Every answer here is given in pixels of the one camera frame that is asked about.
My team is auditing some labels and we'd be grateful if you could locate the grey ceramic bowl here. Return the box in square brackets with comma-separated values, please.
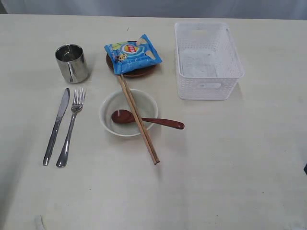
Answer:
[99, 89, 159, 138]

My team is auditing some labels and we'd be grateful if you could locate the wooden chopstick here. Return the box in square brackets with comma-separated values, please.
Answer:
[120, 75, 161, 164]
[117, 75, 158, 166]

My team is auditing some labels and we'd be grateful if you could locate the brown wooden spoon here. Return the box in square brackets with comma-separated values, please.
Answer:
[111, 109, 185, 130]

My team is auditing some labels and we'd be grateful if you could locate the brown wooden plate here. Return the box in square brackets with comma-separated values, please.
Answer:
[106, 53, 158, 78]

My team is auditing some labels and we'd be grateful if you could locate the blue chips bag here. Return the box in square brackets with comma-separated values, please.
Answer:
[104, 34, 162, 75]

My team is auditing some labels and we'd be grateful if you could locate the white plastic woven basket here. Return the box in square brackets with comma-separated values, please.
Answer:
[175, 22, 245, 100]

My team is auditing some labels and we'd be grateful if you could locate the silver fork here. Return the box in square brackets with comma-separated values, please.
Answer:
[56, 88, 85, 168]

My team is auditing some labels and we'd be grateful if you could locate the stainless steel cup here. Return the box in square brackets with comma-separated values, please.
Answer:
[55, 44, 89, 83]

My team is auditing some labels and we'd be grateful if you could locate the silver table knife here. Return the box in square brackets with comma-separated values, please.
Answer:
[42, 88, 70, 166]

